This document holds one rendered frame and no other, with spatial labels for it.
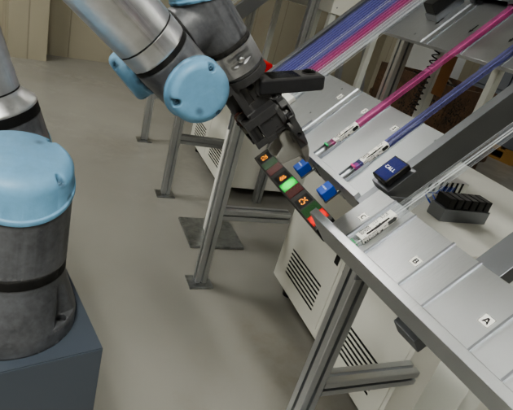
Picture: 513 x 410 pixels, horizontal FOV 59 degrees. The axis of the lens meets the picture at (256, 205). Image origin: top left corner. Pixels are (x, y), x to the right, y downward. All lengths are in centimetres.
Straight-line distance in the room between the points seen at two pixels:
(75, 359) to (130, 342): 82
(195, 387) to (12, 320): 83
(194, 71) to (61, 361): 38
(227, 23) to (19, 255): 40
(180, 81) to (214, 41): 18
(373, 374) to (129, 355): 68
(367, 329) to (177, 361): 55
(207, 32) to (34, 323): 43
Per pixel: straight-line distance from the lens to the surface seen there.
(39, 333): 61
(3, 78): 64
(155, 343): 145
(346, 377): 106
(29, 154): 56
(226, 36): 68
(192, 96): 52
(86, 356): 64
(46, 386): 65
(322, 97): 116
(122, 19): 50
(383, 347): 128
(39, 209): 53
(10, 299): 59
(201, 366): 142
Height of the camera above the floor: 100
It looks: 24 degrees down
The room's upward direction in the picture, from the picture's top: 16 degrees clockwise
